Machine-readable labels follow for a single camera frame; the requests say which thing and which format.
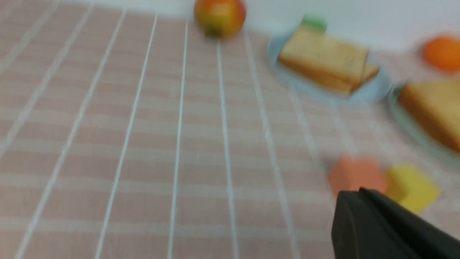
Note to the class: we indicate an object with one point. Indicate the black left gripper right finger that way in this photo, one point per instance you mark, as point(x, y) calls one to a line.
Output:
point(422, 237)

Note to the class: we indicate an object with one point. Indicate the teal centre plate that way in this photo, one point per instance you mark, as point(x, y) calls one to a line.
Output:
point(414, 131)

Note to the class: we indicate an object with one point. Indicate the orange fruit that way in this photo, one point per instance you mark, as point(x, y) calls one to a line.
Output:
point(443, 52)

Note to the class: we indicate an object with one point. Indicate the pink checked tablecloth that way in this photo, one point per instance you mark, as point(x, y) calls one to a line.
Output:
point(129, 136)

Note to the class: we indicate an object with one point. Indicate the orange block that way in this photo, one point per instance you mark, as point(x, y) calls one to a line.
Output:
point(351, 173)

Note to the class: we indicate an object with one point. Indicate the red yellow pomegranate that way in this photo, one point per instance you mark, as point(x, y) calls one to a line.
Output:
point(220, 19)

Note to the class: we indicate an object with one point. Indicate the toast slice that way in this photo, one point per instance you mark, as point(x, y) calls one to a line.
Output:
point(369, 73)
point(435, 107)
point(332, 64)

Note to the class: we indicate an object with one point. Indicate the yellow block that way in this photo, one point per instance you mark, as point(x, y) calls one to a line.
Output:
point(410, 187)

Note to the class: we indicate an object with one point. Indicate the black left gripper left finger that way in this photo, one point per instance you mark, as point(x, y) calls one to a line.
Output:
point(359, 233)

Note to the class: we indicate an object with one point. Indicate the blue bread plate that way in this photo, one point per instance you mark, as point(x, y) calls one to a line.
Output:
point(372, 91)

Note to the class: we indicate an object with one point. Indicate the green block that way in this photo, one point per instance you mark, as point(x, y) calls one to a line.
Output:
point(316, 22)

